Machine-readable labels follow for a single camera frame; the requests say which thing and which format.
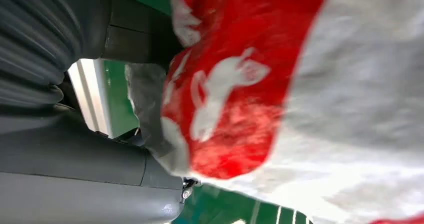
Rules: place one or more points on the ribbed grey right arm sleeve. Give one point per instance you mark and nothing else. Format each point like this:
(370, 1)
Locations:
(36, 37)

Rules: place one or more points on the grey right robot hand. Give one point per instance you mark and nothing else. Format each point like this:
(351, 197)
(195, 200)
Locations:
(73, 182)

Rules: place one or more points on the aluminium conveyor side rail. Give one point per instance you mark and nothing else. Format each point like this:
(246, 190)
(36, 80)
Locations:
(89, 96)

